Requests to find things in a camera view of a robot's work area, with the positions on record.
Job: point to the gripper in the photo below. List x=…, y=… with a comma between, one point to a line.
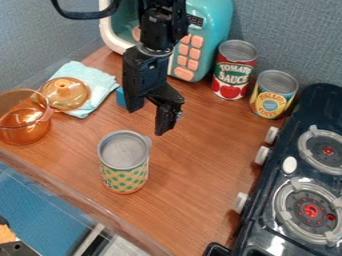
x=144, y=73

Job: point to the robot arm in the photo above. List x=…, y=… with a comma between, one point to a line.
x=162, y=23

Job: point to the green dotted can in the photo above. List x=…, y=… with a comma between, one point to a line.
x=124, y=166

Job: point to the tomato sauce can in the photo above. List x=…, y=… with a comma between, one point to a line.
x=234, y=75

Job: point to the yellow can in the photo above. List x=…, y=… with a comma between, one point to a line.
x=271, y=98

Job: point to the blue block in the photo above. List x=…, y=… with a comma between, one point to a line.
x=120, y=97

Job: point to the light blue cloth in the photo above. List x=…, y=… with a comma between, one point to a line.
x=95, y=80

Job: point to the teal toy microwave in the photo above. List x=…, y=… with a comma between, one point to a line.
x=209, y=30

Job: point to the orange lid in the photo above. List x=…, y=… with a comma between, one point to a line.
x=66, y=93

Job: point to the orange pot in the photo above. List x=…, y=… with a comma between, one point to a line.
x=22, y=123

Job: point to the toy stove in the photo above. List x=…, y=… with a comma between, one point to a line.
x=302, y=173

